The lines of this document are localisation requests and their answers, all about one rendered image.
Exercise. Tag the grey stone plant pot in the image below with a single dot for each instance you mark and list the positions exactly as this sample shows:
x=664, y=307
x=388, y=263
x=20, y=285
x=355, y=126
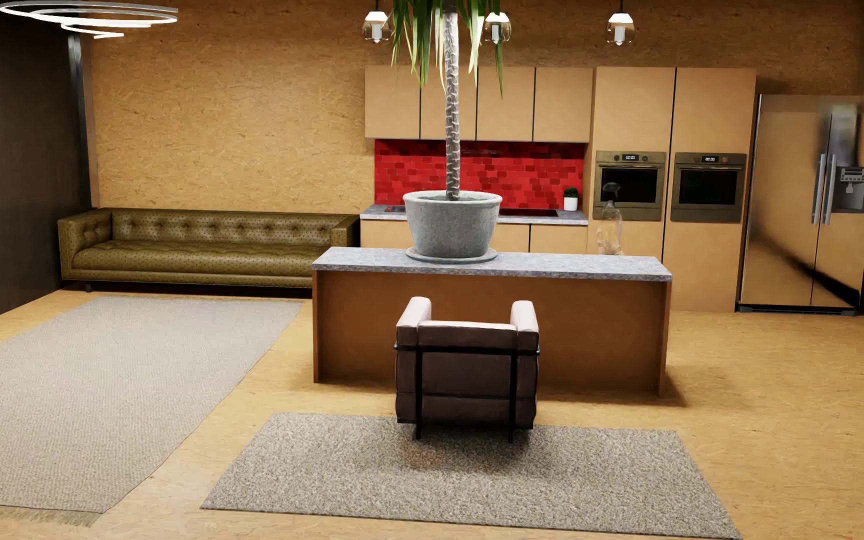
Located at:
x=451, y=223

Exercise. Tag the small grey shaggy rug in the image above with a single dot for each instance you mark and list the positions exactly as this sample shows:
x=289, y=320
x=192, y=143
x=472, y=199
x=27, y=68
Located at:
x=469, y=476

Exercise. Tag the built-in wall oven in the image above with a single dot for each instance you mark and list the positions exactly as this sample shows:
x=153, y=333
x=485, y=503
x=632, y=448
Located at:
x=629, y=185
x=708, y=187

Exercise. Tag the large beige rug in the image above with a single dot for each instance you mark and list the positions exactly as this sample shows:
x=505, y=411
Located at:
x=94, y=397

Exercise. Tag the glass pendant lamp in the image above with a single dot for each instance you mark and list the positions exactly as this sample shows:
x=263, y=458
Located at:
x=620, y=28
x=497, y=27
x=376, y=26

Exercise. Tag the tall palm plant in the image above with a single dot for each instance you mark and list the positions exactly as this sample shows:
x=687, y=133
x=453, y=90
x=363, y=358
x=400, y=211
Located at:
x=451, y=90

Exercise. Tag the small plant in white pot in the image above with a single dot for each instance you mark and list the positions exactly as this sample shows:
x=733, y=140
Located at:
x=571, y=199

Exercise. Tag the stainless steel refrigerator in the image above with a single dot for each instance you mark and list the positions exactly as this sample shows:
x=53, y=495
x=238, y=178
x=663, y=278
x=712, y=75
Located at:
x=811, y=202

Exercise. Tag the olive tufted leather sofa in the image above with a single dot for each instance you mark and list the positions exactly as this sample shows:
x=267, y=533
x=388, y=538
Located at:
x=199, y=247

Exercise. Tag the brown leather armchair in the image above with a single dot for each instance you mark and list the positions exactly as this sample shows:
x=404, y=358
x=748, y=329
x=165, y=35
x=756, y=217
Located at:
x=466, y=369

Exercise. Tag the wooden upper wall cabinets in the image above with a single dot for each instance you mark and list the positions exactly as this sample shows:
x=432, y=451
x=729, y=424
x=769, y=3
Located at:
x=507, y=105

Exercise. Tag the tall wooden oven cabinet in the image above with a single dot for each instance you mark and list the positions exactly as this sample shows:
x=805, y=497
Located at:
x=702, y=262

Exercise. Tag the clear spray bottle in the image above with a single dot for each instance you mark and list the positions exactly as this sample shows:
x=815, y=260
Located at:
x=610, y=229

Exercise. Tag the kitchen island with stone top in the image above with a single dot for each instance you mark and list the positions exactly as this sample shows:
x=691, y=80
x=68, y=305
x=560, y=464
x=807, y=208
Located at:
x=492, y=322

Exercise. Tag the kitchen counter with base cabinets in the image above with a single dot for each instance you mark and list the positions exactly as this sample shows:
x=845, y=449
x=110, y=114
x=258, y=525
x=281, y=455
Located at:
x=544, y=229

